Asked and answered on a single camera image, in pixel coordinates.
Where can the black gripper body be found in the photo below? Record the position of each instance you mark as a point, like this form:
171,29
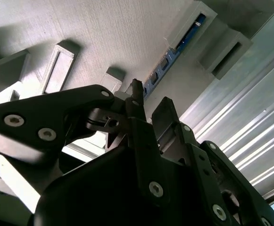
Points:
92,200

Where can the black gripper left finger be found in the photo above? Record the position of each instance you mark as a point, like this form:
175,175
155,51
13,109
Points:
44,113

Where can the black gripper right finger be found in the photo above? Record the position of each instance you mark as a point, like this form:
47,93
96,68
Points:
206,164

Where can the blue RAM stick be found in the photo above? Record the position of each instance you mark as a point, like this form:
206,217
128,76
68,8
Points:
167,61

